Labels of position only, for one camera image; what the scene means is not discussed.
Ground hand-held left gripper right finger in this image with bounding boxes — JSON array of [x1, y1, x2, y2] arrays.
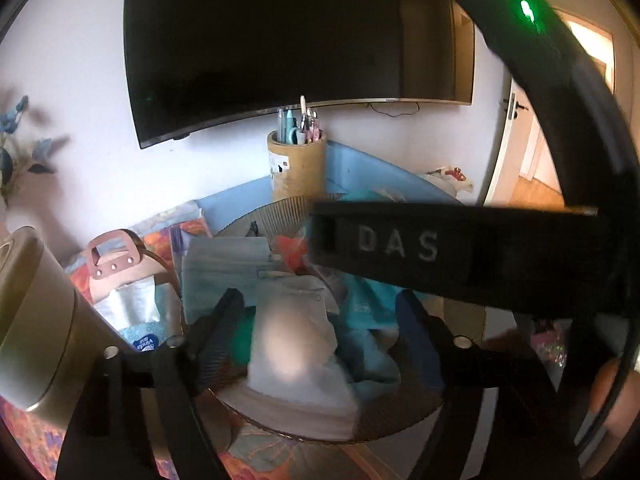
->
[[395, 290, 581, 480]]

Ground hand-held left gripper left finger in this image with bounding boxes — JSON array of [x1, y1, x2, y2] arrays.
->
[[55, 287, 246, 480]]

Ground white packaged face mask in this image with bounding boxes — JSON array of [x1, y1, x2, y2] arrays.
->
[[247, 285, 358, 411]]

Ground round woven basket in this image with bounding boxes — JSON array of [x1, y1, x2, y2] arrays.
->
[[192, 195, 488, 443]]

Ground white cloth bag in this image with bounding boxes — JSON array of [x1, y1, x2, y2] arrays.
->
[[417, 165, 473, 193]]

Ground white blue tissue pack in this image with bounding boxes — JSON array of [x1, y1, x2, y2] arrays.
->
[[95, 280, 176, 356]]

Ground orange cloth piece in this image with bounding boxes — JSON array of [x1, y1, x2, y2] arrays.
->
[[275, 234, 311, 271]]

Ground white door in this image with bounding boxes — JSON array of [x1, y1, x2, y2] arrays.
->
[[482, 72, 541, 206]]

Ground pink glitter pouch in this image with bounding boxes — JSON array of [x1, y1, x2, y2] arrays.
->
[[530, 327, 568, 363]]

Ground bamboo pen holder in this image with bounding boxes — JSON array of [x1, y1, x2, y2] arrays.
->
[[266, 130, 328, 203]]

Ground beige cylindrical canister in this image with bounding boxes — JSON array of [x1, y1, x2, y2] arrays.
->
[[0, 225, 141, 411]]

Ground bunch of pens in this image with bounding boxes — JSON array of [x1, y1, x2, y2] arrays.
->
[[276, 95, 323, 145]]

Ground floral quilted tablecloth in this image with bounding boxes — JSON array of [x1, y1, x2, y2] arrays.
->
[[0, 140, 566, 480]]

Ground blue artificial flowers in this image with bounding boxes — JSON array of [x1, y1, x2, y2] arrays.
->
[[0, 95, 58, 206]]

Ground tissue holder with pink handle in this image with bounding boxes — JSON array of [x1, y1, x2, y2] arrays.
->
[[82, 229, 183, 356]]

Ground black television cable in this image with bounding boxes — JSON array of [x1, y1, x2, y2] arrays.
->
[[367, 101, 423, 117]]

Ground black wall television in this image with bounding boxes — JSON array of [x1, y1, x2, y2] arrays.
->
[[122, 0, 476, 150]]

